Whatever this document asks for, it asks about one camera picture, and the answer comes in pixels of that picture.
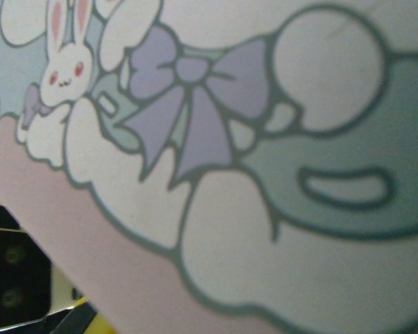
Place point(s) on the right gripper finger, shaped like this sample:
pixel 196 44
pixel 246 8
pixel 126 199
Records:
pixel 14 278

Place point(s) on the pastel cartoon tin box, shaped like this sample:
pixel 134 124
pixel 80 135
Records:
pixel 230 174

